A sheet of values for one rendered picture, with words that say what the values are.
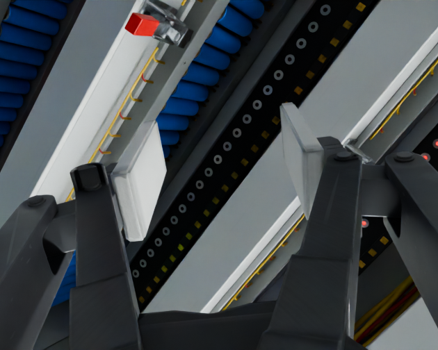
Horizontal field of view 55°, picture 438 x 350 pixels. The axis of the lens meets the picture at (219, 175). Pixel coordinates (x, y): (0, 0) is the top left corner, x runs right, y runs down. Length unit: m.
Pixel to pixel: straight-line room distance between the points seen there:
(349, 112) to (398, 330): 0.21
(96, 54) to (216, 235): 0.18
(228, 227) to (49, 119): 0.18
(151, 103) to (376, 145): 0.21
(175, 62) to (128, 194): 0.24
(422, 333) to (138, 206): 0.33
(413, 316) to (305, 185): 0.29
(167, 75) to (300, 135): 0.24
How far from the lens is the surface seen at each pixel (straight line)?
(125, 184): 0.16
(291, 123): 0.19
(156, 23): 0.31
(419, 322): 0.44
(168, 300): 0.43
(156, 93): 0.39
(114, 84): 0.38
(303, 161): 0.15
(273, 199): 0.36
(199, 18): 0.38
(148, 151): 0.19
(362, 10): 0.48
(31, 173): 0.42
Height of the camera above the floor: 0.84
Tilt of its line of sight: 3 degrees up
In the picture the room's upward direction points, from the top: 125 degrees clockwise
